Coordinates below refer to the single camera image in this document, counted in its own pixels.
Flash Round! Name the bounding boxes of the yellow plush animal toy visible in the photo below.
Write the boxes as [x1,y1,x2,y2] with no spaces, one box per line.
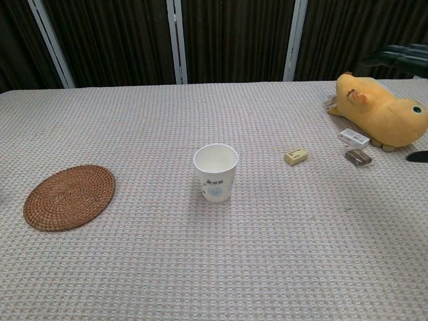
[323,72,428,152]

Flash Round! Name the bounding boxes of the brown woven rattan coaster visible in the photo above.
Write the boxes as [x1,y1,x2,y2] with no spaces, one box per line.
[23,164,117,233]

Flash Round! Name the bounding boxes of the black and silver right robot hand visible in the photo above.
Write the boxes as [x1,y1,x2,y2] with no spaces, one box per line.
[361,42,428,164]

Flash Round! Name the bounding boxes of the white paper cup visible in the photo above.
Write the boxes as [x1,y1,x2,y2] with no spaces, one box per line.
[193,143,239,203]

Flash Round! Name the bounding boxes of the small yellow eraser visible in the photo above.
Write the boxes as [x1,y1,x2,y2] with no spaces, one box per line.
[284,148,309,166]

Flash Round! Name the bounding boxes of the white partition frame post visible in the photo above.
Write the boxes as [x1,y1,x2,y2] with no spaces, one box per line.
[165,0,189,85]
[27,0,76,89]
[282,0,308,82]

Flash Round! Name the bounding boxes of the small white printed box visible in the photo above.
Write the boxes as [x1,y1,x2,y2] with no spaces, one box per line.
[338,128,371,148]

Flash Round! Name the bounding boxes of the pinkish woven tablecloth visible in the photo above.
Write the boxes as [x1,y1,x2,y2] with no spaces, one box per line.
[0,78,428,321]

